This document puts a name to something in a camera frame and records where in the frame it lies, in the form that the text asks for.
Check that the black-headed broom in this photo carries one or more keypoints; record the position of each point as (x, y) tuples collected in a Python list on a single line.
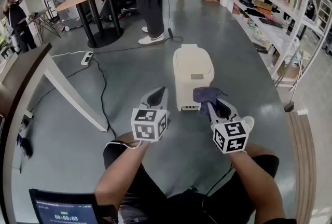
[(289, 107)]

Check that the person's black shorts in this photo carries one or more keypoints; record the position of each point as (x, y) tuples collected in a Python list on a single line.
[(114, 155)]

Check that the person's left leg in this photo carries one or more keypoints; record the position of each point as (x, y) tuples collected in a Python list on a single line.
[(124, 137)]

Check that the person's right forearm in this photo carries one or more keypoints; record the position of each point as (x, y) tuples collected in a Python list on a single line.
[(254, 184)]

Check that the white paper cup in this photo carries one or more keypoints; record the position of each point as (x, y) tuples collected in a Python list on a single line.
[(67, 28)]

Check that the person's leg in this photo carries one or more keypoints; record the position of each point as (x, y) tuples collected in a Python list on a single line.
[(259, 149), (124, 137)]

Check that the black keyboard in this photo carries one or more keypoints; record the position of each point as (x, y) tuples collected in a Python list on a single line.
[(271, 22)]

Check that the brown cardboard carton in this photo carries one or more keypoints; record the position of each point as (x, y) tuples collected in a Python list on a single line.
[(288, 71)]

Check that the person's black shirt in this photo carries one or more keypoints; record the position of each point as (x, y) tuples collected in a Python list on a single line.
[(186, 207)]

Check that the black tablet screen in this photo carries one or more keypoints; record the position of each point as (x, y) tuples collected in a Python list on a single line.
[(64, 210)]

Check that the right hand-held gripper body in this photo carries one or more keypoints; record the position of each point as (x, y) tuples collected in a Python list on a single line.
[(233, 137)]

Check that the black flat pouch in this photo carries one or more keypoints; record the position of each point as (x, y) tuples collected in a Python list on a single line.
[(262, 49)]

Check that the dark purple cloth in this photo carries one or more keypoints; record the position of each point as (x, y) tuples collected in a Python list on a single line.
[(205, 94)]

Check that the person's right white shoe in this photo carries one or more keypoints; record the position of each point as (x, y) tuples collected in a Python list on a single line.
[(249, 123)]

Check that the person's left forearm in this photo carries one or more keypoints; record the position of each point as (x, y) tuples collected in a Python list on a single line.
[(122, 176)]

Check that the black boxy appliance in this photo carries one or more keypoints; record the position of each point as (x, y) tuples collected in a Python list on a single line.
[(291, 27)]

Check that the beige plastic trash bin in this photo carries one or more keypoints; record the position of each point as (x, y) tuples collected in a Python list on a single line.
[(192, 62)]

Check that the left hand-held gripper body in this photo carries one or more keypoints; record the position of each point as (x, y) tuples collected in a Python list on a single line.
[(145, 127)]

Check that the white power strip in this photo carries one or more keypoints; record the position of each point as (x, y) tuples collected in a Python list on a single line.
[(86, 58)]

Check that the wooden slat platform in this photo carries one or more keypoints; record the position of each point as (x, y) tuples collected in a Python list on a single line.
[(303, 166)]

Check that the black tablet holder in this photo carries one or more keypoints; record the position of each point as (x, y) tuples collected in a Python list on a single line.
[(109, 213)]

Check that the pale fabric bundle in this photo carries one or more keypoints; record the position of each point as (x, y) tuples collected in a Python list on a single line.
[(260, 36)]

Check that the person's right leg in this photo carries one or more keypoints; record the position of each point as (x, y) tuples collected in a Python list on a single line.
[(259, 149)]

